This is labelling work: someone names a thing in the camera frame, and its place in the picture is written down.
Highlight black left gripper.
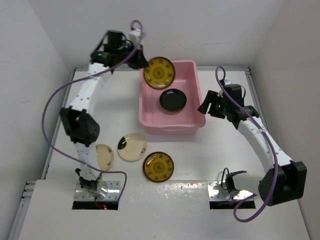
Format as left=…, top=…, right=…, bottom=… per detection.
left=115, top=42, right=148, bottom=70

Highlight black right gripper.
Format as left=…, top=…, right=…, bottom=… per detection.
left=199, top=90, right=230, bottom=119

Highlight yellow patterned plate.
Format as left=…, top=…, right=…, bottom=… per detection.
left=142, top=56, right=176, bottom=90
left=142, top=151, right=175, bottom=183

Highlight black glossy plate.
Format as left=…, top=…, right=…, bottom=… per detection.
left=159, top=88, right=187, bottom=113

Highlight cream plate black brushstroke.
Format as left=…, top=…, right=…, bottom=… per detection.
left=117, top=133, right=148, bottom=162

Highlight yellow patterned plate front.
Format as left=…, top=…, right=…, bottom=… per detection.
left=142, top=151, right=175, bottom=183

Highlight cream plate small motifs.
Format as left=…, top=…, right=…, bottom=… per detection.
left=95, top=144, right=115, bottom=171

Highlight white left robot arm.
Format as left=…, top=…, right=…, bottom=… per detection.
left=60, top=29, right=149, bottom=197

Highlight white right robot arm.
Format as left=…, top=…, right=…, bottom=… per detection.
left=198, top=84, right=307, bottom=206

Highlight pink plastic bin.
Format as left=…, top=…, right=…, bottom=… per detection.
left=138, top=60, right=206, bottom=135

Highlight white front cover board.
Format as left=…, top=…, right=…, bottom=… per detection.
left=19, top=179, right=309, bottom=240

